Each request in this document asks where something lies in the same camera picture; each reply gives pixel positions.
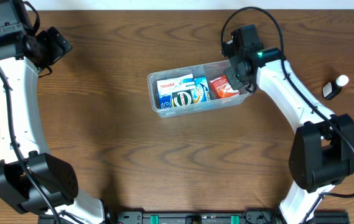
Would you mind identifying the red Panadol box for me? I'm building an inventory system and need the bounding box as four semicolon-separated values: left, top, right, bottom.
210;74;240;99

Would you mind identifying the blue Kool Fever box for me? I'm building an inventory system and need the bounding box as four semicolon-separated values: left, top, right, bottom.
157;77;212;110

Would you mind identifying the green round-logo box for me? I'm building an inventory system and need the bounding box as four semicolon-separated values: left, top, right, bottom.
172;90;193;107

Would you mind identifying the clear plastic container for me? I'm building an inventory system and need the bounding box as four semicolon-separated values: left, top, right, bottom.
147;60;251;118

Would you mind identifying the white blue Panadol box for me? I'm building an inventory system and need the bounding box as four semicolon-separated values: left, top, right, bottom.
157;73;195;96

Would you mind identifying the dark syrup bottle white cap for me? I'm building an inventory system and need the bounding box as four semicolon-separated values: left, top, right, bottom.
322;75;349;100

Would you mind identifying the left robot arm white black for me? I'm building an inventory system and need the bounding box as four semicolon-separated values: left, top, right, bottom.
0;24;106;223

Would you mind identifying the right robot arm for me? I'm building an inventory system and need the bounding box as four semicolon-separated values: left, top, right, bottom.
223;47;354;223

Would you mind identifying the black mounting rail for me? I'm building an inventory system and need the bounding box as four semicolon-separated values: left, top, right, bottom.
38;210;351;224

